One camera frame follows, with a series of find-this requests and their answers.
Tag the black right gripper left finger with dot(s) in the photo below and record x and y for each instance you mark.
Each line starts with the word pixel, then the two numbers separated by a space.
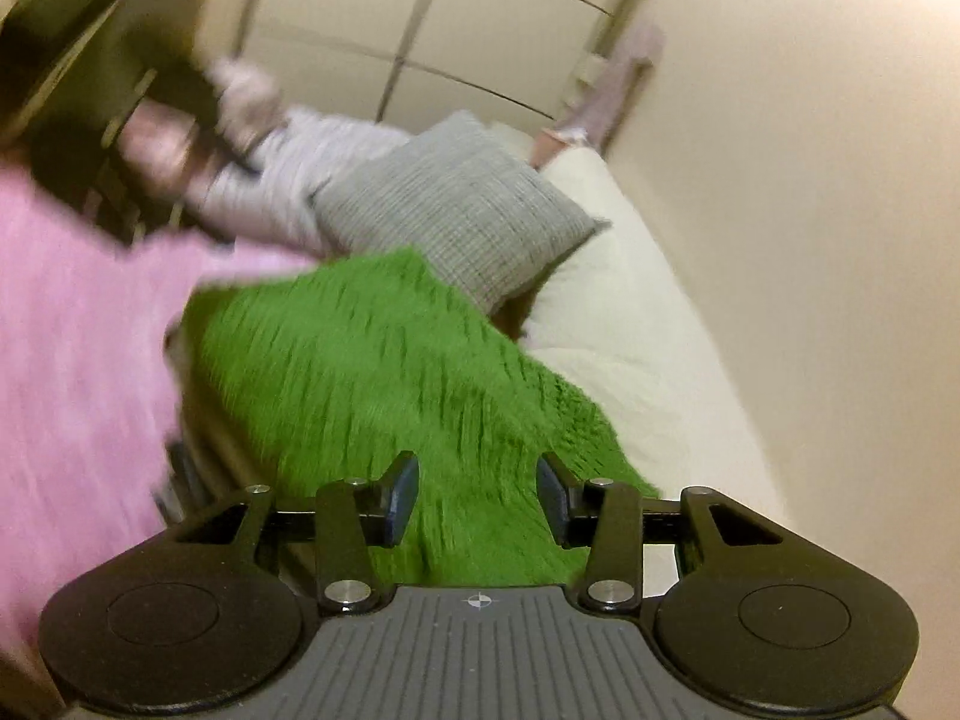
pixel 211 609

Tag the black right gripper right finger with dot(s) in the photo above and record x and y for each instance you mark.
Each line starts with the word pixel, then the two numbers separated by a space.
pixel 735 606

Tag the green knitted sweater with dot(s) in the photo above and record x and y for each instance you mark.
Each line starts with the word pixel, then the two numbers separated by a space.
pixel 333 373

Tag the left hand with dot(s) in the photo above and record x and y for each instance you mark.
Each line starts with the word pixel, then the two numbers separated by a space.
pixel 193 122

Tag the grey striped duvet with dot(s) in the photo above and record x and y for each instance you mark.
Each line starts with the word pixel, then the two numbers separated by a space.
pixel 275 198

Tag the pink floral bed blanket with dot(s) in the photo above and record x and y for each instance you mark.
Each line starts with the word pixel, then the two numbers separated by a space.
pixel 87 401

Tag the white sliding door wardrobe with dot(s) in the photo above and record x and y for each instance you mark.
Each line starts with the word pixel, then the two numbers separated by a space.
pixel 410 62

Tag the cream white pillow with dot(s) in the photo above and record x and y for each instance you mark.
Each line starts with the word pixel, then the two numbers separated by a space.
pixel 614 320

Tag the grey textured pillow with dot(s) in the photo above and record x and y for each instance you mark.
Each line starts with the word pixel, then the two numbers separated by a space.
pixel 487 223

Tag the mauve hanging cloth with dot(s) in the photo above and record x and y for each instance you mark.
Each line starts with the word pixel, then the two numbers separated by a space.
pixel 595 118

